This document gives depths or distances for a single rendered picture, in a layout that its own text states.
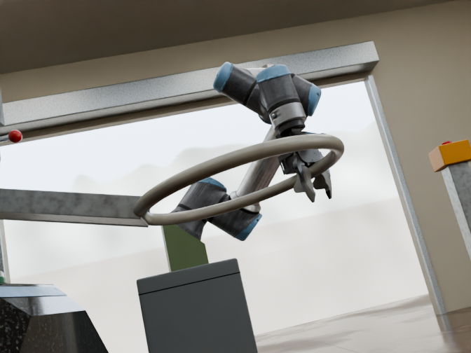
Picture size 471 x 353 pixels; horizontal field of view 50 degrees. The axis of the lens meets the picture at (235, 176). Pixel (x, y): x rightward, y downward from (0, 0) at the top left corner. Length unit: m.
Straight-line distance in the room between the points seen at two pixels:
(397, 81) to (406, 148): 0.93
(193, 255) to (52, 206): 1.07
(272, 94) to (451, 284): 5.60
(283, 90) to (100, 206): 0.55
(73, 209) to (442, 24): 7.09
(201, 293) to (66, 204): 0.99
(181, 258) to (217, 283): 0.20
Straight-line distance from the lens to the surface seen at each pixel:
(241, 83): 1.46
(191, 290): 2.00
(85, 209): 1.10
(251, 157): 0.91
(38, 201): 1.13
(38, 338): 1.11
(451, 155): 2.08
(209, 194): 2.18
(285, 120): 1.30
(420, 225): 6.67
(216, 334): 2.00
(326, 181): 1.30
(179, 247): 2.10
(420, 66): 7.39
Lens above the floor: 0.69
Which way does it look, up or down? 13 degrees up
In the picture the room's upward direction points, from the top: 13 degrees counter-clockwise
